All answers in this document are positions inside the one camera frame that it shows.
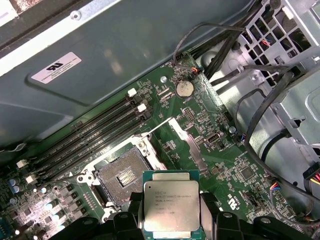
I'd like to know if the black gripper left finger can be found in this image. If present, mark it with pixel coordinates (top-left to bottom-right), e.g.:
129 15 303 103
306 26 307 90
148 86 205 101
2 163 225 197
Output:
48 191 145 240

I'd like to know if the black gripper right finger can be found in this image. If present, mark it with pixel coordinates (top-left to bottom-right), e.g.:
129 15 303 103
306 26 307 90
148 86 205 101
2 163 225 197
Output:
198 191 314 240

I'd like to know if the silver CPU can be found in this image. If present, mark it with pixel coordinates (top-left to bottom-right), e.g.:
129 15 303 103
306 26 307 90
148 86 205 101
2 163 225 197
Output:
141 170 201 240

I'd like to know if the CPU socket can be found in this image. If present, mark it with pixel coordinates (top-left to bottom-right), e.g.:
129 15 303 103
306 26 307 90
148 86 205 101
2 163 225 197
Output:
76 133 169 223

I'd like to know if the metal locking lever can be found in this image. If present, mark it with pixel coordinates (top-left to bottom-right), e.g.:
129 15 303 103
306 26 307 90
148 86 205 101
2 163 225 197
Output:
36 169 87 188

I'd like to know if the black RAM slot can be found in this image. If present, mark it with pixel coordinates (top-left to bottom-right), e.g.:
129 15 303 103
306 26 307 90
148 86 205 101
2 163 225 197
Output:
21 96 145 176
34 111 152 188
25 103 148 185
15 87 138 170

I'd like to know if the green motherboard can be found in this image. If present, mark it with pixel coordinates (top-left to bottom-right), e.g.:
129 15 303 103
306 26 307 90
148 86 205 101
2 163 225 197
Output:
0 51 311 240

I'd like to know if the internal USB port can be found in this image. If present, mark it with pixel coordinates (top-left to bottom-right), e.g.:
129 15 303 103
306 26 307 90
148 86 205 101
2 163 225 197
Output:
204 133 222 145

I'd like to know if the silver metal drive cage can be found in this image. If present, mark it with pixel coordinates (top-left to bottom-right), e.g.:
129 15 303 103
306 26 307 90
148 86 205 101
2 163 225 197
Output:
199 0 320 181

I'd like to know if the silver coin battery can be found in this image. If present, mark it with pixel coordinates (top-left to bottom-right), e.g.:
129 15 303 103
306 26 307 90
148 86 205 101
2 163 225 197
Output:
174 78 195 99

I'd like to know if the white case label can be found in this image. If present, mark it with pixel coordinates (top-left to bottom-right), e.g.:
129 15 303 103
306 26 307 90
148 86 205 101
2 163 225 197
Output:
31 51 83 84

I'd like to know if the black PC case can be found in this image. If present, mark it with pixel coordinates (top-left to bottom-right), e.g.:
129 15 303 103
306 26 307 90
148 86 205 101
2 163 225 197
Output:
0 0 320 240

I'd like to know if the thin black wire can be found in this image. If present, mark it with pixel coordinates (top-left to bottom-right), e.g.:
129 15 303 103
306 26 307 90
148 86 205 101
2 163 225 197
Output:
233 87 268 142

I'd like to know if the thick black cable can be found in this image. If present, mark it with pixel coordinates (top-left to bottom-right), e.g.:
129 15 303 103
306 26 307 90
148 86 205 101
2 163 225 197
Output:
243 69 320 203

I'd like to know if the black cable bundle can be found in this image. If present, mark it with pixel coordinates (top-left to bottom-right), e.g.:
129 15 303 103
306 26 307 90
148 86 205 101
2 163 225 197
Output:
203 23 247 82

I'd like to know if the thin grey wire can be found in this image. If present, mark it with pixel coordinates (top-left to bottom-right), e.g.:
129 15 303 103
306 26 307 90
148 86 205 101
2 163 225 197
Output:
171 21 248 74

